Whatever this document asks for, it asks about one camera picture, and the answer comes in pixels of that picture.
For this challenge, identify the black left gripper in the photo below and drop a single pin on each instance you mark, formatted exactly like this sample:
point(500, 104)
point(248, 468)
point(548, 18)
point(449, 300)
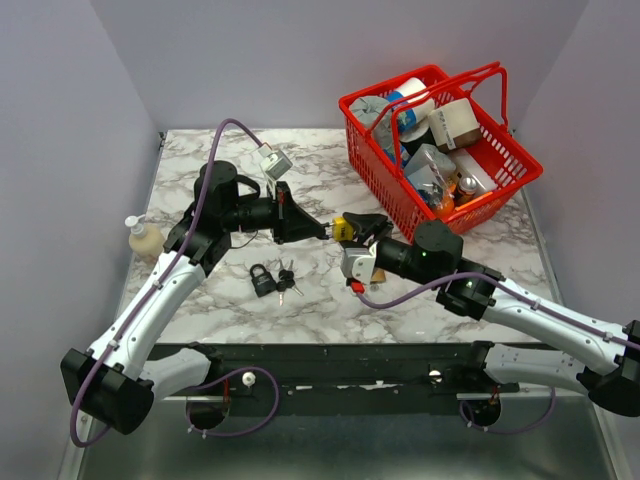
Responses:
point(291, 222)

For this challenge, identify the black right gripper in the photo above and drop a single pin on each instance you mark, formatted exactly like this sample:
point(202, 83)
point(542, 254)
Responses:
point(366, 224)

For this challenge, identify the yellow black padlock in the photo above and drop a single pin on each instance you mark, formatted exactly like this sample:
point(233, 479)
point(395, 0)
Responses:
point(341, 230)

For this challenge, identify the brass padlock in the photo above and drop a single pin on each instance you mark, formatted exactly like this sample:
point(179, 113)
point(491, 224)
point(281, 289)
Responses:
point(378, 277)

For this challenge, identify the black key bunch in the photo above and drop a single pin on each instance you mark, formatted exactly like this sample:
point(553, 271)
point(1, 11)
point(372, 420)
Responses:
point(286, 281)

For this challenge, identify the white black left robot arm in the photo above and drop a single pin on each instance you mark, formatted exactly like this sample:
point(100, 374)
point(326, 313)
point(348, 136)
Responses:
point(114, 380)

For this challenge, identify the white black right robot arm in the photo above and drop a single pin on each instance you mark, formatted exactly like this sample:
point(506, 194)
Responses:
point(583, 354)

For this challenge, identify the clear plastic box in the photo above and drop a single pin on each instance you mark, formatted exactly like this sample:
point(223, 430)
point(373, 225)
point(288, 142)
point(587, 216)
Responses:
point(429, 166)

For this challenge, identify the red plastic shopping basket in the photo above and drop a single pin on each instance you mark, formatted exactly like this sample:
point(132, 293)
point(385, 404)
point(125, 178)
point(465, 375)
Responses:
point(497, 161)

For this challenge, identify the grey wrapped roll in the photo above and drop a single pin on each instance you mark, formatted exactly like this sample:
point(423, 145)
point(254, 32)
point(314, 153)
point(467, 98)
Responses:
point(366, 110)

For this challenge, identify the cream brown foam block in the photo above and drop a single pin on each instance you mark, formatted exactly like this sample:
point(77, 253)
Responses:
point(454, 126)

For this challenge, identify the blue white paper cup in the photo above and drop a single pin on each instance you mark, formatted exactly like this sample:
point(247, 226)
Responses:
point(412, 122)

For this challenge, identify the cream soap pump bottle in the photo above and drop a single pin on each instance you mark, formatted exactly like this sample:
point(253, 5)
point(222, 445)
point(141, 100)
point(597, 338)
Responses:
point(145, 240)

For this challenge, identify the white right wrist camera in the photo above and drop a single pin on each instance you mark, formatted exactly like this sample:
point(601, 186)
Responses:
point(358, 261)

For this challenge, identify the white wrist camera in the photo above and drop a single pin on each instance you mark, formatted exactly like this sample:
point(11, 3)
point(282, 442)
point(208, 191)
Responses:
point(274, 163)
point(358, 261)

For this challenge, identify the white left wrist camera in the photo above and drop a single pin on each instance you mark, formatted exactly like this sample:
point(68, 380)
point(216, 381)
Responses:
point(274, 163)

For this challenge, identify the black and aluminium base rail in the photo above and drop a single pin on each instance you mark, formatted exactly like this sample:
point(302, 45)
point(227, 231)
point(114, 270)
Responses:
point(345, 379)

